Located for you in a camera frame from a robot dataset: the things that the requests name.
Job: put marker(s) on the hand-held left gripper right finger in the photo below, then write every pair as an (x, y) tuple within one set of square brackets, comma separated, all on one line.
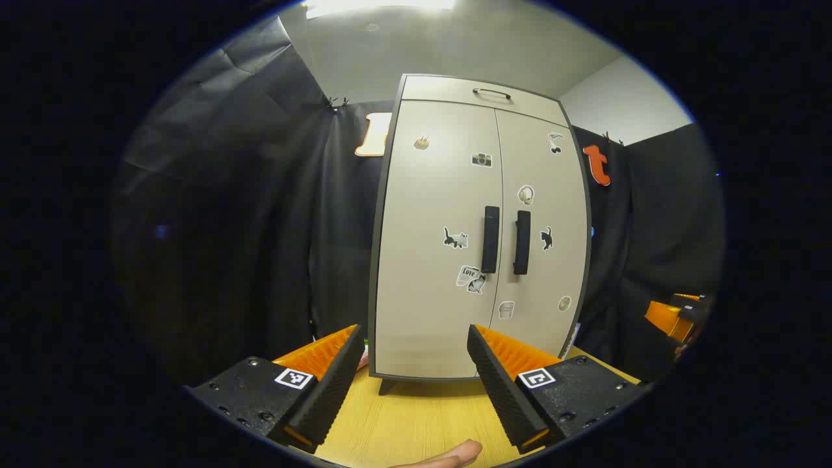
[(500, 390)]

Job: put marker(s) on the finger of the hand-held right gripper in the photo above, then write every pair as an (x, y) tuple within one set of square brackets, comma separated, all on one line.
[(666, 318)]

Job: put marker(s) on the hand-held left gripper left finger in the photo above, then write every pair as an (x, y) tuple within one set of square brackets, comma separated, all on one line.
[(335, 390)]

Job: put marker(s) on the white cabinet door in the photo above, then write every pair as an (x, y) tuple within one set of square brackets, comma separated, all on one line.
[(429, 195), (539, 175)]

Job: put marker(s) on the white double-door shoe cabinet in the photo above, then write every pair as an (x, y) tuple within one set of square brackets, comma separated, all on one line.
[(442, 91)]

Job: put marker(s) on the black backdrop cloth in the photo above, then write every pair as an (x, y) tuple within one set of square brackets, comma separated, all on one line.
[(227, 195)]

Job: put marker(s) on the ceiling light panel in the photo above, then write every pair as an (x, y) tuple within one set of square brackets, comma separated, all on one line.
[(377, 6)]

